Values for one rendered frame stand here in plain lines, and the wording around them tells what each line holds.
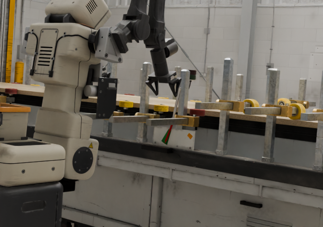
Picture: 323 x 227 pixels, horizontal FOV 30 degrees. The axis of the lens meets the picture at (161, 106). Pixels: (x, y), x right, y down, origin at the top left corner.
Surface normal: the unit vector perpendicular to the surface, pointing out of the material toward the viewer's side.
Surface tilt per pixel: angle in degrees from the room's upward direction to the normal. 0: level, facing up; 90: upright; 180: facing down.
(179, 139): 90
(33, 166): 90
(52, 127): 82
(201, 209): 90
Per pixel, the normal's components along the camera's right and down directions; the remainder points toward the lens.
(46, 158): 0.76, 0.09
